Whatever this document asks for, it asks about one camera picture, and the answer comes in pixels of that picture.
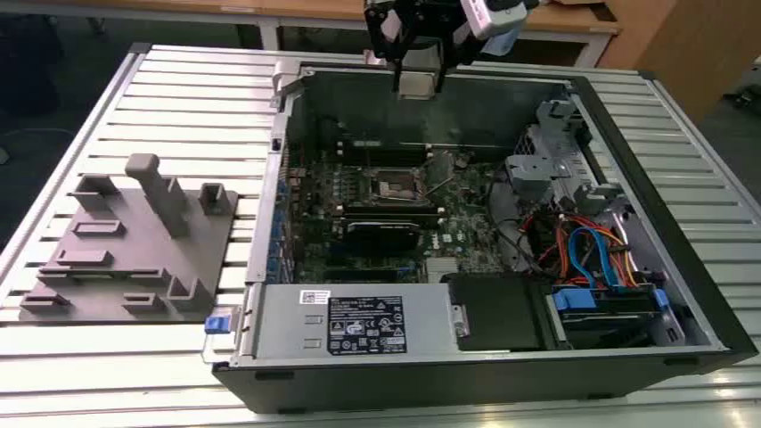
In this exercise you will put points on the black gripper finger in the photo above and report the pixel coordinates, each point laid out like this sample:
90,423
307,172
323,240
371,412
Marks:
397,76
442,76

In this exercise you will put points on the silver CPU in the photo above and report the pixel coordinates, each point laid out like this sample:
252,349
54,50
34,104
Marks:
417,87

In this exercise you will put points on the black RAM slot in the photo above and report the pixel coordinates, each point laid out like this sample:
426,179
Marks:
386,210
386,161
386,145
386,155
386,206
386,150

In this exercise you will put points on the CPU socket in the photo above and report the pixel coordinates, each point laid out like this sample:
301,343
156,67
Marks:
394,185

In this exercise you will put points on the black expansion slot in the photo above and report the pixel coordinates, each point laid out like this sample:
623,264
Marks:
362,275

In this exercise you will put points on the black plastic cover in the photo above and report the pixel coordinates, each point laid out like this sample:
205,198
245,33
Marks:
498,312

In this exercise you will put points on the wooden desk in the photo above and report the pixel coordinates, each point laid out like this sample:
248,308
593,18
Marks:
565,20

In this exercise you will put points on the metal disk bay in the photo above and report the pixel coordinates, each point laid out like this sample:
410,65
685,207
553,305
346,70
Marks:
534,171

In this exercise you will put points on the green motherboard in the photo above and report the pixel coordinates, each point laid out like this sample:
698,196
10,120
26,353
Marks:
469,223

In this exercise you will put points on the black graphics card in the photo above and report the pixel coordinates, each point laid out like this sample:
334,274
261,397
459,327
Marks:
379,236

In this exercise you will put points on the silver heatsink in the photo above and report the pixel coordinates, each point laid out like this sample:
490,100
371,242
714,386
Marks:
442,264

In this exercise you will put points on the wooden cabinet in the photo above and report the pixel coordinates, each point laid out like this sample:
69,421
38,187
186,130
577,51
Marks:
695,44

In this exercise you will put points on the blue disk carrier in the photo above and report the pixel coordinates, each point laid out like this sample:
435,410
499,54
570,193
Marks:
573,301

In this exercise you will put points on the black power supply label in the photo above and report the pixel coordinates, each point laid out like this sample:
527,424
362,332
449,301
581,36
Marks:
365,325

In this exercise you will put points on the silver power supply unit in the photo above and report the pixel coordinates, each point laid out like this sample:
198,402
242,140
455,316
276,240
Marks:
285,321

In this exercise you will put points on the grey parts rack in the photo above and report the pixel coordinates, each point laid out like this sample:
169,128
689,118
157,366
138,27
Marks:
148,267

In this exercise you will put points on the blue case latch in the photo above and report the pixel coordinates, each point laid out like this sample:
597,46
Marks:
214,325

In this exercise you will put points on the black PC case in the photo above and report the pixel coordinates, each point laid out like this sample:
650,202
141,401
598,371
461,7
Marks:
415,383

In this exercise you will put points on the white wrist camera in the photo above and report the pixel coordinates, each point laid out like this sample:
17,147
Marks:
475,15

